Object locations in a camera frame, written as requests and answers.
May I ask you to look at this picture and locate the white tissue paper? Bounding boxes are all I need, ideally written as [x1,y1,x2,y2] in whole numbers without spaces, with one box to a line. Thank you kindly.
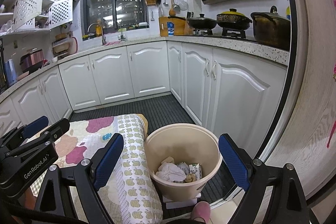
[155,162,186,183]

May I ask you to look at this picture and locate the chrome sink faucet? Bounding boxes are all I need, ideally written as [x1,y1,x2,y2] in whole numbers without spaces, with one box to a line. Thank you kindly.
[87,23,106,45]

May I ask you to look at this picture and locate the wooden cutting board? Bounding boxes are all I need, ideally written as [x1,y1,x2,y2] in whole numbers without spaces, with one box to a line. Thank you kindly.
[159,16,186,37]

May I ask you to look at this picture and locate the yellow sponge block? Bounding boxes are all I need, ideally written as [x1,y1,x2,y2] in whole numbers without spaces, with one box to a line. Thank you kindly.
[161,156,175,164]

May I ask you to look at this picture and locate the yellow lidded black pan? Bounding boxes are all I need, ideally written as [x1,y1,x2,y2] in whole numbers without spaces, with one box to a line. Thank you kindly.
[217,9,252,31]

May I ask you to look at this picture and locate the pink rice cooker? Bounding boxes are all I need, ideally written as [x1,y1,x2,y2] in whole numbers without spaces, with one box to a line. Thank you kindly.
[19,48,45,73]

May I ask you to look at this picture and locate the white lower kitchen cabinets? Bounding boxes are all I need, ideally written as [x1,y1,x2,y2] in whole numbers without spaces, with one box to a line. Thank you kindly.
[0,41,288,159]

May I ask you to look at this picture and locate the brown paper ball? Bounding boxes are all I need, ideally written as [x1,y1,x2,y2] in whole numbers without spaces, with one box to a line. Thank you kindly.
[184,173,197,183]

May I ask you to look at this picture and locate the blue plastic container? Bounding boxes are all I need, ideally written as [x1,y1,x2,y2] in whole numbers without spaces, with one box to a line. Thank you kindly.
[5,59,17,86]

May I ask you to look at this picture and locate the black wok with lid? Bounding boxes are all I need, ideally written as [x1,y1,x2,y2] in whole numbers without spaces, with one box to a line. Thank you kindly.
[187,14,217,30]

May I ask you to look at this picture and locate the white lattice cabinet door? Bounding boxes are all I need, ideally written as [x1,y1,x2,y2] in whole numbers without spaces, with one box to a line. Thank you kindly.
[12,0,43,31]

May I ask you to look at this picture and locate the patterned quilted table cloth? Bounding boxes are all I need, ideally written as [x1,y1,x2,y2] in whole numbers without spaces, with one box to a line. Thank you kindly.
[32,114,163,223]

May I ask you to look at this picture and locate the dark kitchen window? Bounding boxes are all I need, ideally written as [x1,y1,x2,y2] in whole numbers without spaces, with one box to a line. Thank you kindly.
[83,0,149,34]

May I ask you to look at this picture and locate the large dark stock pot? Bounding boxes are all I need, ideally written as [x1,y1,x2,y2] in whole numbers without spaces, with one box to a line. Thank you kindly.
[251,6,291,51]

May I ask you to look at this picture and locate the beige plastic trash bin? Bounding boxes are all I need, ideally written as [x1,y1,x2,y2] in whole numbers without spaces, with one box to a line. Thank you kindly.
[144,123,223,201]

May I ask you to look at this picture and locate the white green medicine box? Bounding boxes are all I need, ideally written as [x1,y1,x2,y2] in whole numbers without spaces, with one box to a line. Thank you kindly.
[189,163,203,180]

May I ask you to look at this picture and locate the pink slipper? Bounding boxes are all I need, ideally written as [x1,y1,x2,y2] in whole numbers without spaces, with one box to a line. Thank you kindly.
[190,201,211,223]

